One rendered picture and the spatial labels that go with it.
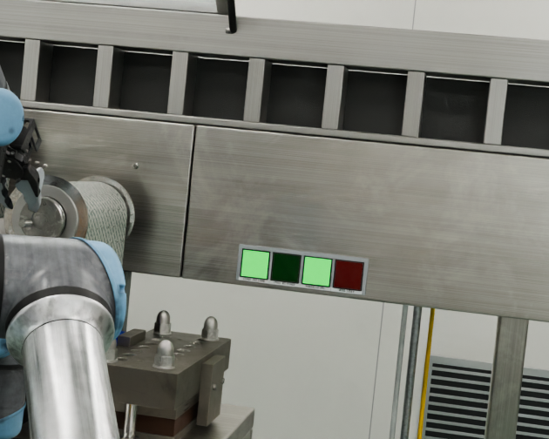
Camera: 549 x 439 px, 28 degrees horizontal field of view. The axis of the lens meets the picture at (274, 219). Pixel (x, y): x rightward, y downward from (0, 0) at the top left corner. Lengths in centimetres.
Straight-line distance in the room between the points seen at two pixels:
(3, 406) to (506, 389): 107
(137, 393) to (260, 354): 274
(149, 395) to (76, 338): 66
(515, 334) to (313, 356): 232
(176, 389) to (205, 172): 51
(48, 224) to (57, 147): 39
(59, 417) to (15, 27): 130
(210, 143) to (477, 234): 54
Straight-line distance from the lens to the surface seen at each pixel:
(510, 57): 207
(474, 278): 206
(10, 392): 159
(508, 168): 205
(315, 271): 207
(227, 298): 452
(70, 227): 184
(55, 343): 114
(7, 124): 141
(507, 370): 225
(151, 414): 186
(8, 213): 188
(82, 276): 120
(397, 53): 207
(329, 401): 451
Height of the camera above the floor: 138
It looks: 3 degrees down
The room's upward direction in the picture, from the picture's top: 6 degrees clockwise
